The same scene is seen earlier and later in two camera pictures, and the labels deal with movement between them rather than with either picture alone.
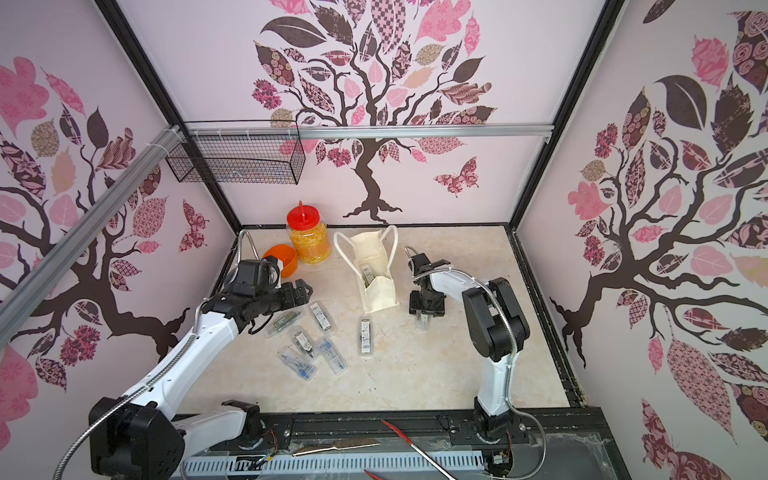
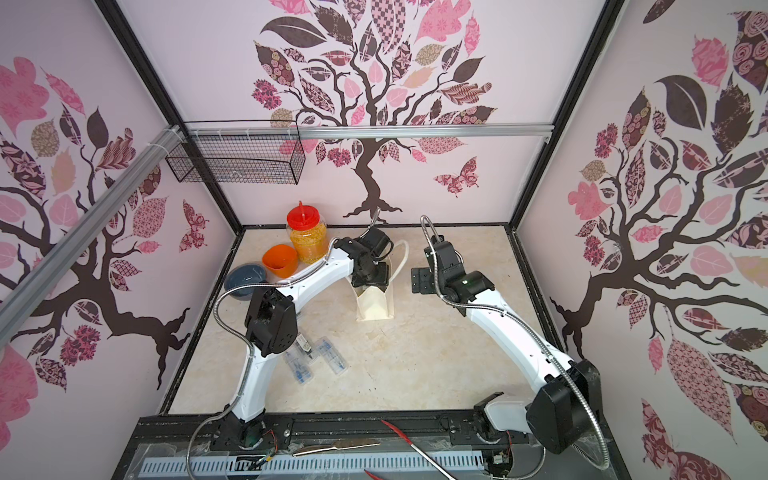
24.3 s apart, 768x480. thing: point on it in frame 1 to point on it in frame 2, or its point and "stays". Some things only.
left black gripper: x=292 y=300 to x=381 y=279
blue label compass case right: x=332 y=358 stays
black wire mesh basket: x=241 y=159 stays
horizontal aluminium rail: x=369 y=131 stays
